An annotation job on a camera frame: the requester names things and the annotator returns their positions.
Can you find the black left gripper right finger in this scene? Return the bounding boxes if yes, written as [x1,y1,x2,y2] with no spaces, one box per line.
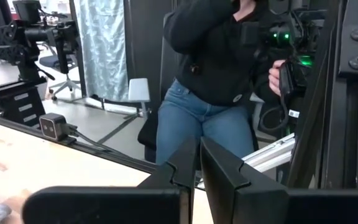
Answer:
[200,136,358,224]

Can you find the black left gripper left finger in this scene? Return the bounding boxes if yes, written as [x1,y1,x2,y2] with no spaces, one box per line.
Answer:
[22,136,198,224]

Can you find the silver aluminium extrusion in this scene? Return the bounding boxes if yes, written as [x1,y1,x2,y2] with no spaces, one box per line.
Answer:
[197,133,296,190]

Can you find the small white stool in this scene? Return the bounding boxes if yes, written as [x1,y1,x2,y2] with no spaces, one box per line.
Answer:
[122,77,151,121]

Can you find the person's hand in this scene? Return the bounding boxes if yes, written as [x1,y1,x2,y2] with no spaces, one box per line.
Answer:
[268,59,287,96]

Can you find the person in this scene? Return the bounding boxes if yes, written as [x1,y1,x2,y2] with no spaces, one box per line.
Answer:
[155,0,287,166]

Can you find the pale patterned curtain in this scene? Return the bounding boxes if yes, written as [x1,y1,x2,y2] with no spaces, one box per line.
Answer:
[73,0,129,103]

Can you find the blue office chair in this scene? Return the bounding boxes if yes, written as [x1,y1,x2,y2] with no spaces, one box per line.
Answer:
[39,54,82,101]

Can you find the black drawer cabinet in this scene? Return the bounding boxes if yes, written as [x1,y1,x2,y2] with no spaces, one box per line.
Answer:
[0,86,47,128]

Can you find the black camera cable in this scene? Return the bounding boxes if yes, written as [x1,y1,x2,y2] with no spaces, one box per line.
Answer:
[68,124,158,166]

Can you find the small grey depth camera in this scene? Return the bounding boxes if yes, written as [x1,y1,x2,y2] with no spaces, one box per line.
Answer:
[39,113,71,141]

